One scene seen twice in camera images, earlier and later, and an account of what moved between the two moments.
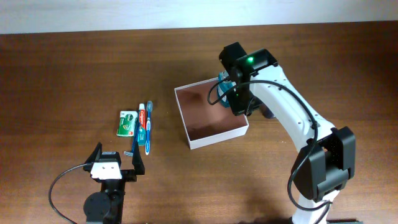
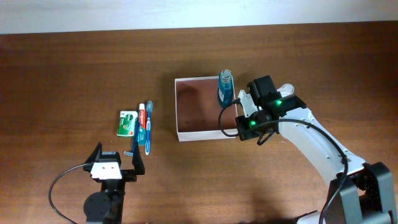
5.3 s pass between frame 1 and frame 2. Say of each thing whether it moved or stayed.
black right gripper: moved
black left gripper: stayed
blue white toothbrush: stayed
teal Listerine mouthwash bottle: stayed
